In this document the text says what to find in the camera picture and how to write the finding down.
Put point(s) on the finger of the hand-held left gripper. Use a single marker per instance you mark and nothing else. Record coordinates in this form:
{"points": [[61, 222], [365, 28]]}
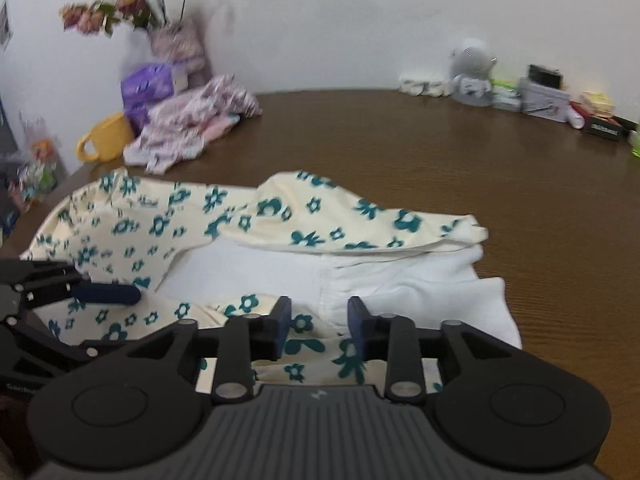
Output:
{"points": [[110, 294], [60, 347]]}

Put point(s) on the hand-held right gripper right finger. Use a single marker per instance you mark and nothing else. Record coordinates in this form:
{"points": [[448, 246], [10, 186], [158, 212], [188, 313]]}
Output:
{"points": [[356, 321]]}

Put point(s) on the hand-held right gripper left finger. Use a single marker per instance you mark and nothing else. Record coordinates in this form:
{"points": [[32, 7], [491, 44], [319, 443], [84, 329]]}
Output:
{"points": [[282, 321]]}

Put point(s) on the cream dress with teal flowers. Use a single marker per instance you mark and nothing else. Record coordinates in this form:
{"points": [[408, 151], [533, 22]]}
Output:
{"points": [[150, 220]]}

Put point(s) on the colourful packet rack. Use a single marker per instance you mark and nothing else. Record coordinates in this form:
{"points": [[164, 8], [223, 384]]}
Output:
{"points": [[35, 170]]}

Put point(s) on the yellow mug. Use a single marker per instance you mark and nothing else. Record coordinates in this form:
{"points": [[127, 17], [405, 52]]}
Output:
{"points": [[112, 137]]}

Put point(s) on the purple tissue pack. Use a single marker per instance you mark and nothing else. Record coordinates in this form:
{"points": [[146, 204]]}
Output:
{"points": [[137, 116], [147, 85]]}

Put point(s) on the pink floral garment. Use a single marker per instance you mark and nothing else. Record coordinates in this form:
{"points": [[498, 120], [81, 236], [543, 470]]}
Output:
{"points": [[190, 120]]}

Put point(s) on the white block row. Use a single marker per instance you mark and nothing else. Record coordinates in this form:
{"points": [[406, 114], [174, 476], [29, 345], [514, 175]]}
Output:
{"points": [[425, 86]]}

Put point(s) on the purple mottled vase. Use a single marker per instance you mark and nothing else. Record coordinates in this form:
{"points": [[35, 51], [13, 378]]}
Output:
{"points": [[177, 45]]}

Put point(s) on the green white packet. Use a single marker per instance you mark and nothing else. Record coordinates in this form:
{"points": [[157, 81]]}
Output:
{"points": [[506, 95]]}

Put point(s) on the white astronaut figurine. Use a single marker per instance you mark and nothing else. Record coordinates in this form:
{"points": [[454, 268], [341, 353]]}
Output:
{"points": [[472, 57]]}

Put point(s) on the grey tin box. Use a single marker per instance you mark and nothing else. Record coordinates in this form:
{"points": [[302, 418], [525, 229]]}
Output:
{"points": [[544, 102]]}

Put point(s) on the pink white tube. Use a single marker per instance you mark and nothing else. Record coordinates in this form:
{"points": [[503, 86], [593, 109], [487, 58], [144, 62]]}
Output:
{"points": [[576, 119]]}

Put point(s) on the black charger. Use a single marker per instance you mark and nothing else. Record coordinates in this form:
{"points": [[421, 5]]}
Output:
{"points": [[545, 76]]}

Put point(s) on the black flat box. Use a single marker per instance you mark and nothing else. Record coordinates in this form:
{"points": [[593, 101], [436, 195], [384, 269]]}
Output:
{"points": [[607, 129]]}

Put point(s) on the yellow small container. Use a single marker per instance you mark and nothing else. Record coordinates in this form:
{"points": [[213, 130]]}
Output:
{"points": [[597, 104]]}

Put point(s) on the green spray bottle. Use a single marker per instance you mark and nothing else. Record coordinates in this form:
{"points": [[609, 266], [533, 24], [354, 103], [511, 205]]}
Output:
{"points": [[636, 144]]}

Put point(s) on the wall notice paper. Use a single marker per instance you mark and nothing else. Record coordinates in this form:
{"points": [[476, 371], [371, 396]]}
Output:
{"points": [[5, 22]]}

